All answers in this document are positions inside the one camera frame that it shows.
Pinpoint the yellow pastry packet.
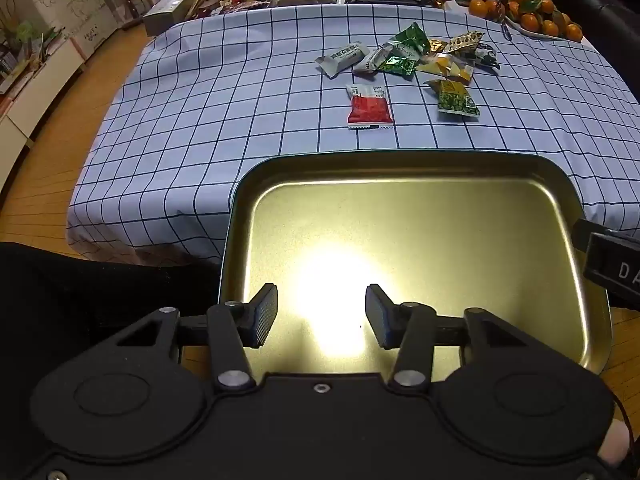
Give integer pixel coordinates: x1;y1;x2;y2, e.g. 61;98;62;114
416;52;474;86

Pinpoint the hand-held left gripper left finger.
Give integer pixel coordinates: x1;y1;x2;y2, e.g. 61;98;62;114
107;282;279;394

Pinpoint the black sofa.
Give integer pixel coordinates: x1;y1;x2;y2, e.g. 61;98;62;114
564;0;640;53

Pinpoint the purple lanyard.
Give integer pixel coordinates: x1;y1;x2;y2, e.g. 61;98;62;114
495;0;517;41

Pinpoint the grey cardboard box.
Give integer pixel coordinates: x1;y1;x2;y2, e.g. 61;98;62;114
142;0;194;37

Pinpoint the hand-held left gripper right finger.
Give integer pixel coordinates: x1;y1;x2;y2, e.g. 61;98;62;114
365;283;534;394

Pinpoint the blue checked tablecloth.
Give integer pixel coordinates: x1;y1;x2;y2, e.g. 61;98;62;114
65;2;640;267

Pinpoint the green and yellow snack packet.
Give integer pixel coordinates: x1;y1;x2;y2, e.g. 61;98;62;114
424;79;480;120

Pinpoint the pile of mandarin oranges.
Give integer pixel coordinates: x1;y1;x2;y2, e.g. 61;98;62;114
432;0;584;44

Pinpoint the person's left hand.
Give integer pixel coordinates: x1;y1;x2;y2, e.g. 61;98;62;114
596;419;632;469

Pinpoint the grey hawthorn snack packet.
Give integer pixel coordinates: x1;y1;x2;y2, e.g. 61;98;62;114
314;44;364;79

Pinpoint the small white candy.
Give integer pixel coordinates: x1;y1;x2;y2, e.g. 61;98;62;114
352;48;385;76

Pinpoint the white low cabinet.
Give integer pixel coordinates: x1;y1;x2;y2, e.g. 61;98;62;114
0;25;87;181

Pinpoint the red snack packet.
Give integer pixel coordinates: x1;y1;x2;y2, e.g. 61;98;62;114
345;83;395;130

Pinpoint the green and white snack packet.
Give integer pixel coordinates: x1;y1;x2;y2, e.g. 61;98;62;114
389;22;429;57

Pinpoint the gold wrapped candy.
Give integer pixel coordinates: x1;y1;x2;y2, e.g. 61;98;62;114
444;31;486;54

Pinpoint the shiny green candy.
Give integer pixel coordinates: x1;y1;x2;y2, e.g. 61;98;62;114
376;55;419;79

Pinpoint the gold metal tray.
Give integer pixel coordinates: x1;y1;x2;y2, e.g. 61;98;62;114
219;149;615;376

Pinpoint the dark and white candy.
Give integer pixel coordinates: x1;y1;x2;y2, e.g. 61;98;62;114
472;45;501;70

